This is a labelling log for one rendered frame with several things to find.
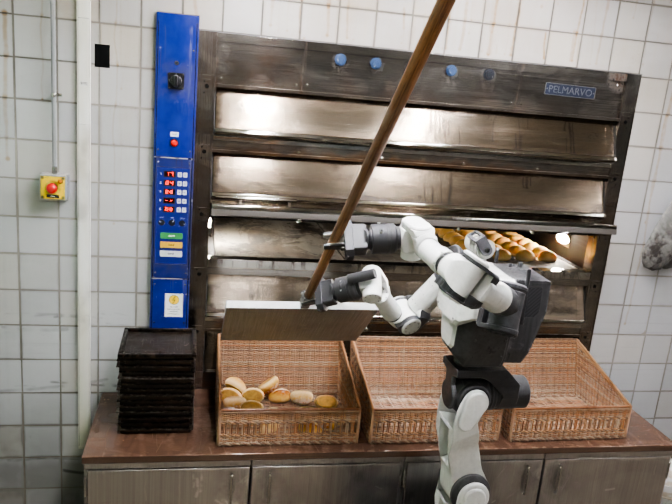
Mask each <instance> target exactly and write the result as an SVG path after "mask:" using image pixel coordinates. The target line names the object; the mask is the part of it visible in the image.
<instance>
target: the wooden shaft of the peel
mask: <svg viewBox="0 0 672 504"><path fill-rule="evenodd" d="M455 1H456V0H437V1H436V3H435V5H434V7H433V9H432V12H431V14H430V16H429V18H428V21H427V23H426V25H425V27H424V29H423V32H422V34H421V36H420V38H419V41H418V43H417V45H416V47H415V49H414V52H413V54H412V56H411V58H410V61H409V63H408V65H407V67H406V69H405V72H404V74H403V76H402V78H401V81H400V83H399V85H398V87H397V89H396V92H395V94H394V96H393V98H392V100H391V103H390V105H389V107H388V109H387V112H386V114H385V116H384V118H383V120H382V123H381V125H380V127H379V129H378V132H377V134H376V136H375V138H374V140H373V143H372V145H371V147H370V149H369V152H368V154H367V156H366V158H365V160H364V163H363V165H362V167H361V169H360V172H359V174H358V176H357V178H356V180H355V183H354V185H353V187H352V189H351V192H350V194H349V196H348V198H347V200H346V203H345V205H344V207H343V209H342V212H341V214H340V216H339V218H338V220H337V223H336V225H335V227H334V229H333V232H332V234H331V236H330V238H329V240H328V243H327V244H329V243H339V241H340V239H341V237H342V235H343V233H344V231H345V229H346V227H347V225H348V223H349V221H350V219H351V216H352V214H353V212H354V210H355V208H356V206H357V204H358V202H359V200H360V198H361V196H362V194H363V192H364V190H365V188H366V185H367V183H368V181H369V179H370V177H371V175H372V173H373V171H374V169H375V167H376V165H377V163H378V161H379V159H380V157H381V154H382V152H383V150H384V148H385V146H386V144H387V142H388V140H389V138H390V136H391V134H392V132H393V130H394V128H395V126H396V123H397V121H398V119H399V117H400V115H401V113H402V111H403V109H404V107H405V105H406V103H407V101H408V99H409V97H410V95H411V92H412V90H413V88H414V86H415V84H416V82H417V80H418V78H419V76H420V74H421V72H422V70H423V68H424V66H425V63H426V61H427V59H428V57H429V55H430V53H431V51H432V49H433V47H434V45H435V43H436V41H437V39H438V37H439V35H440V32H441V30H442V28H443V26H444V24H445V22H446V20H447V18H448V16H449V14H450V12H451V10H452V8H453V6H454V4H455ZM334 252H335V250H324V252H323V254H322V256H321V258H320V260H319V263H318V265H317V267H316V269H315V272H314V274H313V276H312V278H311V280H310V283H309V285H308V287H307V289H306V292H305V294H304V295H305V297H306V298H307V299H311V298H312V297H313V295H314V293H315V291H316V289H317V287H318V285H319V283H320V281H321V278H322V276H323V274H324V272H325V270H326V268H327V266H328V264H329V262H330V260H331V258H332V256H333V254H334Z"/></svg>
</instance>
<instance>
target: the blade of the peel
mask: <svg viewBox="0 0 672 504"><path fill-rule="evenodd" d="M378 311H379V309H378V308H377V306H376V305H375V304H368V303H349V302H345V303H340V302H338V305H334V306H329V307H328V309H327V311H325V312H321V313H320V312H318V310H317V308H316V304H314V305H310V307H309V308H300V302H288V301H226V308H225V314H224V320H223V327H222V333H221V339H220V340H302V341H356V340H357V338H358V337H359V336H360V334H361V333H362V332H363V330H364V329H365V328H366V327H367V325H368V324H369V323H370V321H371V320H372V319H373V317H374V316H375V315H376V313H377V312H378Z"/></svg>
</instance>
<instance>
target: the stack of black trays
mask: <svg viewBox="0 0 672 504"><path fill-rule="evenodd" d="M196 356H197V352H196V328H124V332H123V336H122V339H121V343H120V347H119V351H118V355H117V360H116V361H118V362H117V364H116V367H119V375H118V378H117V379H119V380H118V383H117V389H116V390H118V393H117V401H116V402H117V406H116V408H117V411H116V413H119V415H118V429H117V431H120V433H121V434H122V433H190V432H191V430H193V427H194V394H195V392H194V383H195V371H196Z"/></svg>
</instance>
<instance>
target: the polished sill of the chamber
mask: <svg viewBox="0 0 672 504"><path fill-rule="evenodd" d="M319 260H320V259H300V258H273V257H246V256H219V255H208V258H207V267H211V268H240V269H270V270H300V271H315V269H316V267H317V265H318V263H319ZM368 265H375V266H378V267H379V268H380V269H381V270H382V272H383V273H389V274H418V275H433V274H434V273H435V272H434V271H433V270H431V269H430V267H429V266H428V264H426V263H407V262H380V261H353V260H348V261H346V260H330V262H329V264H328V266H327V268H326V270H325V271H329V272H360V271H362V270H363V268H364V267H366V266H368ZM529 268H531V269H532V270H534V271H535V272H537V273H538V274H540V275H541V276H543V277H544V278H546V279H566V280H590V275H591V272H589V271H587V270H585V269H568V268H541V267H529Z"/></svg>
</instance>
